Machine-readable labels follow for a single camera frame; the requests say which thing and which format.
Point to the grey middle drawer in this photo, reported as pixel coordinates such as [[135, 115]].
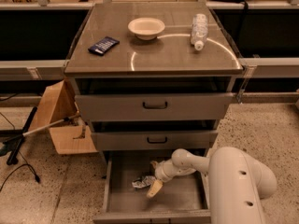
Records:
[[153, 140]]

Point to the grey open bottom drawer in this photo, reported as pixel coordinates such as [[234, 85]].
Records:
[[183, 200]]

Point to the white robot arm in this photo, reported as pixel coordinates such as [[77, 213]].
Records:
[[237, 182]]

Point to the clear plastic water bottle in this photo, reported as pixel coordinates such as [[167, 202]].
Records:
[[199, 31]]

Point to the grey top drawer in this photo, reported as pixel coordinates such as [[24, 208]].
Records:
[[153, 107]]

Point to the black and white grabber stick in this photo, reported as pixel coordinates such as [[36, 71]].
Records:
[[4, 149]]

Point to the light wooden box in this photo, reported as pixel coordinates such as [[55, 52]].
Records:
[[57, 112]]

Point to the grey metal drawer cabinet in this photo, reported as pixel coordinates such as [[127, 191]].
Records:
[[168, 64]]

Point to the white paper bowl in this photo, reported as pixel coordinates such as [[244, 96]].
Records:
[[146, 28]]

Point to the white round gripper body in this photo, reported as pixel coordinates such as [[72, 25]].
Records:
[[162, 173]]

